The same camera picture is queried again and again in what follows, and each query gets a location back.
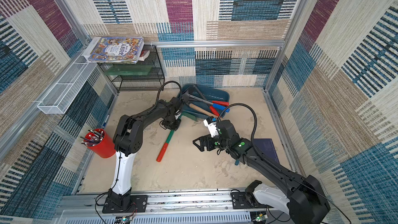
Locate teal plastic storage box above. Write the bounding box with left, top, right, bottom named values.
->
left=182, top=84, right=230, bottom=119

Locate grey hoe red grip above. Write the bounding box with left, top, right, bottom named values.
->
left=188, top=94, right=229, bottom=107
left=192, top=85, right=220, bottom=117

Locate chrome blue handled hoe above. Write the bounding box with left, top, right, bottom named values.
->
left=186, top=94, right=230, bottom=113

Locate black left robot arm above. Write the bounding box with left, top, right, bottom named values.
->
left=106, top=97, right=183, bottom=212

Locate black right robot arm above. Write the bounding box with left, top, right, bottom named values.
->
left=193, top=120, right=331, bottom=224

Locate dark blue notebook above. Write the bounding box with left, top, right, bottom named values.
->
left=254, top=139, right=279, bottom=163

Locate green board on shelf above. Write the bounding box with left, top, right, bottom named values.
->
left=105, top=65, right=152, bottom=76

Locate red pen cup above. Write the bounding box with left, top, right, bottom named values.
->
left=80, top=129, right=116, bottom=159

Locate colourful picture book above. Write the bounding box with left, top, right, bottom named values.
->
left=82, top=37, right=150, bottom=64

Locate green red handled hoe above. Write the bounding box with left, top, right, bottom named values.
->
left=156, top=112, right=197, bottom=162

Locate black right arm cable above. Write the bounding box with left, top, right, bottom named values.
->
left=216, top=103, right=290, bottom=175

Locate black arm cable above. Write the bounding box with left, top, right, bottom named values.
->
left=216, top=103, right=290, bottom=175
left=153, top=80, right=184, bottom=110

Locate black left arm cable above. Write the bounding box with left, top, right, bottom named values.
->
left=153, top=80, right=184, bottom=110

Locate black wire shelf rack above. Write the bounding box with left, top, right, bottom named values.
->
left=99, top=45, right=165, bottom=92

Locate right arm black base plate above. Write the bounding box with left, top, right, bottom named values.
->
left=230, top=189, right=259, bottom=209

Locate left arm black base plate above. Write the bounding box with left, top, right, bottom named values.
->
left=102, top=195, right=148, bottom=214

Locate white wire mesh basket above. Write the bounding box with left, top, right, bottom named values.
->
left=37, top=62, right=96, bottom=115

